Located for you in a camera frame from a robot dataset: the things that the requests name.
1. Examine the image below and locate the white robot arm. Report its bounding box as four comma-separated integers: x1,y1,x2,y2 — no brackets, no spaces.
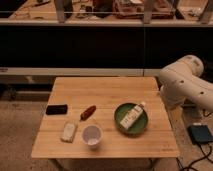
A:
159,55,213,112

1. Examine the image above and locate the brown sausage toy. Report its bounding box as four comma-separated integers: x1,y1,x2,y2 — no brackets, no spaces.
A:
80,105,96,121

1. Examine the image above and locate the wooden table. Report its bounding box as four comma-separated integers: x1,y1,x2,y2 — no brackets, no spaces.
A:
30,76,181,171

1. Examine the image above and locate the white bottle in bowl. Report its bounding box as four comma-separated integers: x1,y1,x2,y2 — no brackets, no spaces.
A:
120,102,146,130

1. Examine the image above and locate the green round bowl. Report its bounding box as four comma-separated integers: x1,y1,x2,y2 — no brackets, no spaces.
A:
114,103,148,136

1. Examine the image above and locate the white paper cup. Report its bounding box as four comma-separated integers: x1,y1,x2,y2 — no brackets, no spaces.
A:
82,125,102,149

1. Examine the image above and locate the white rectangular sponge block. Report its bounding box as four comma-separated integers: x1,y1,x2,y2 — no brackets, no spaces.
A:
60,122,77,143

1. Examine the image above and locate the pink tray on shelf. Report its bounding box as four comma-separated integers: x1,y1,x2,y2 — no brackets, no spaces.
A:
113,0,174,19

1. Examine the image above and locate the blue power box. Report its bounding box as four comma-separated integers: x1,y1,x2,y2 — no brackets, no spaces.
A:
187,125,213,144

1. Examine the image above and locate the long workbench shelf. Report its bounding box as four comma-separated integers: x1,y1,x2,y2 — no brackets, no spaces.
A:
0,0,213,27

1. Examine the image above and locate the black floor cable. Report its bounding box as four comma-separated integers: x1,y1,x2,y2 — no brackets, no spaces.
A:
175,143,213,171

